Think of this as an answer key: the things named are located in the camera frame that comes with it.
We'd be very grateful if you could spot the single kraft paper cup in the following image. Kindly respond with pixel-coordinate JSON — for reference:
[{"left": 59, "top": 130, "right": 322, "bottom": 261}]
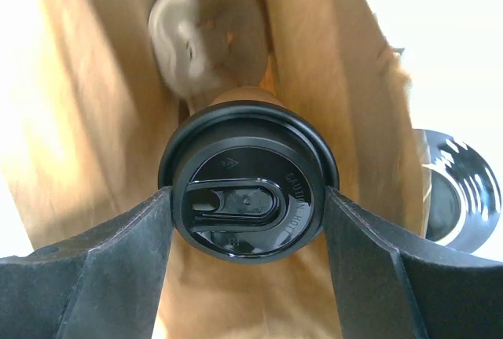
[{"left": 210, "top": 87, "right": 284, "bottom": 107}]

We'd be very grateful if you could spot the brown cardboard cup carrier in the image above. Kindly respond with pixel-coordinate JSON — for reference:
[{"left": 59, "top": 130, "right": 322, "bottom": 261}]
[{"left": 148, "top": 0, "right": 268, "bottom": 101}]

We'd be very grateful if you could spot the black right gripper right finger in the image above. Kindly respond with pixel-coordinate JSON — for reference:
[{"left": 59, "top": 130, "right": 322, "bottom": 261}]
[{"left": 323, "top": 188, "right": 479, "bottom": 338}]

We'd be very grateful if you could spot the brown and green paper bag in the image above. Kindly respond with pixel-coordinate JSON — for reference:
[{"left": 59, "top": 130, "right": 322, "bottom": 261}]
[{"left": 0, "top": 0, "right": 433, "bottom": 339}]

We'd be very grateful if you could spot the black plate with cream rim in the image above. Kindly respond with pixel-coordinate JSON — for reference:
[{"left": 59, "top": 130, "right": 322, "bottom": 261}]
[{"left": 414, "top": 129, "right": 502, "bottom": 262}]

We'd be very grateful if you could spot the black plastic cup lid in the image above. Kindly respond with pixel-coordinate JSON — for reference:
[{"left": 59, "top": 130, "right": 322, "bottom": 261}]
[{"left": 158, "top": 101, "right": 340, "bottom": 264}]

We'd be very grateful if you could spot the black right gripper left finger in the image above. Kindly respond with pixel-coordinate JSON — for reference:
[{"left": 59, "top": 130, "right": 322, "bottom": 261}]
[{"left": 27, "top": 186, "right": 176, "bottom": 339}]

